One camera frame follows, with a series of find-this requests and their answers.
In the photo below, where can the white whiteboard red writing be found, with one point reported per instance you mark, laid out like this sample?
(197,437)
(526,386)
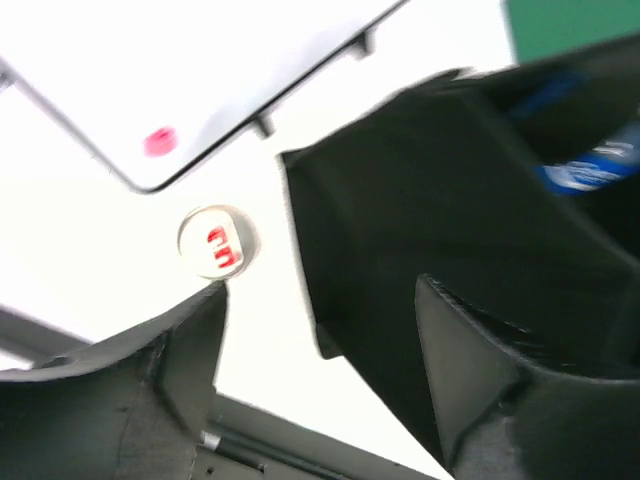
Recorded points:
(151,88)

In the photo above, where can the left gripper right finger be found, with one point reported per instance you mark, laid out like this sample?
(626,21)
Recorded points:
(508,407)

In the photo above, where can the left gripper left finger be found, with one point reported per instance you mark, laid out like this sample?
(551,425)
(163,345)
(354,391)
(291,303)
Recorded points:
(129,407)

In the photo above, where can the water bottle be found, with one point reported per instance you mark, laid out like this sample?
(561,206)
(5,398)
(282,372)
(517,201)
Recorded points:
(585,170)
(217,242)

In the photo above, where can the black canvas bag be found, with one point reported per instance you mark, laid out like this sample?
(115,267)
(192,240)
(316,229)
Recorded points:
(442,181)

